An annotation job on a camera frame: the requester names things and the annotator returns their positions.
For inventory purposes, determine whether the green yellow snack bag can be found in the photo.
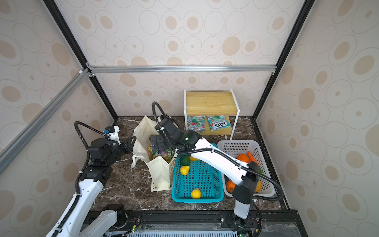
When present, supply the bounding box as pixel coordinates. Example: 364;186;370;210
153;149;173;164

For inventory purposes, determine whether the floral cream grocery tote bag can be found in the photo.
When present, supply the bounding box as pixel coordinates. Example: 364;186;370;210
131;116;175;192

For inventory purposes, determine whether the purple eggplant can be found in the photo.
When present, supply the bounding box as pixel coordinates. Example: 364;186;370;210
159;150;167;157

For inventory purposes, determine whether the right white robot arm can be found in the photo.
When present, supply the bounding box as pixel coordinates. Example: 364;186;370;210
155;117;258;219

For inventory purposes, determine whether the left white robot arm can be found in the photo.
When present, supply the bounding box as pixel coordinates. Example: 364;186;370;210
47;137;136;237

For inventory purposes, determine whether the green red candy bag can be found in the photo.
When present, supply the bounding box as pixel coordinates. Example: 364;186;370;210
187;116;205;133

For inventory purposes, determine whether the green Fox's candy bag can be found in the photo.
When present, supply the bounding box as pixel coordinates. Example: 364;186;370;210
207;116;231;131

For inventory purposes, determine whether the green lime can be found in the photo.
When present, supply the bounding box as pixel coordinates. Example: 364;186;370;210
179;156;191;166

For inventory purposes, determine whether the yellow lemon top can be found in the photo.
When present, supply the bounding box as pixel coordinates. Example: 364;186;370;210
189;156;199;162

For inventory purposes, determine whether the yellow lemon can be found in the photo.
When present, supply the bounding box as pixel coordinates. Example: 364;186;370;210
189;156;199;162
191;188;202;199

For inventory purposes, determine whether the white wooden two-tier shelf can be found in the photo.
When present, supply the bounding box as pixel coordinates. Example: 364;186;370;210
184;89;240;139

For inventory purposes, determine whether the teal plastic basket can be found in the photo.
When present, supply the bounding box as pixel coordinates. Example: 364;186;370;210
172;155;224;203

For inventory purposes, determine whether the yellow lemon front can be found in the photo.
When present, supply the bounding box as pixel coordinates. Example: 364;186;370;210
191;188;202;199

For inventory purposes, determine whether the white plastic basket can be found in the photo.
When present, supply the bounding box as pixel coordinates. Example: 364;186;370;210
217;140;276;198

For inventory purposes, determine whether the orange tangerine in white basket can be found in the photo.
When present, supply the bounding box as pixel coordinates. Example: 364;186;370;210
237;154;250;164

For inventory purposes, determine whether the orange bell pepper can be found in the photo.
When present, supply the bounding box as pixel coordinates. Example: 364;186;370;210
226;180;236;194

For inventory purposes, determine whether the orange carrot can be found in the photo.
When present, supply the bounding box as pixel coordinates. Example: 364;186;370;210
248;151;259;166

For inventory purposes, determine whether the yellow pepper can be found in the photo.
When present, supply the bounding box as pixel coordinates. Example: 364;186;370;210
255;181;262;193

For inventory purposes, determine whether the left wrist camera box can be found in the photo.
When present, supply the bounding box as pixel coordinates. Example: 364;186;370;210
103;126;120;145

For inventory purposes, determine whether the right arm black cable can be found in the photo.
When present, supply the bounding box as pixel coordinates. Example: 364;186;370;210
151;101;284;201

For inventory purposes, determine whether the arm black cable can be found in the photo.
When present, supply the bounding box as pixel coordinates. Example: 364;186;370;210
151;101;284;201
73;120;105;193

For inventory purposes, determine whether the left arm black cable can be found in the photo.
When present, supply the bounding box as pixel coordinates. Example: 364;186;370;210
73;120;105;193

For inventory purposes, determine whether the aluminium horizontal rail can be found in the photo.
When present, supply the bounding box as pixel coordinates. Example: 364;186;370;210
89;65;277;73

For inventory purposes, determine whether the aluminium diagonal rail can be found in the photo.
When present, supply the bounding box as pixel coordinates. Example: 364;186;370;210
1;69;89;173

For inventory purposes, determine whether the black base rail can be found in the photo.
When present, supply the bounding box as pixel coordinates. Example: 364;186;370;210
102;209;307;237

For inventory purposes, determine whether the black corner frame post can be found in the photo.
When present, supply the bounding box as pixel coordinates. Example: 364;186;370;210
42;0;118;121

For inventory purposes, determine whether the black right corner post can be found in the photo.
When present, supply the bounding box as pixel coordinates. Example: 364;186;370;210
252;0;315;120

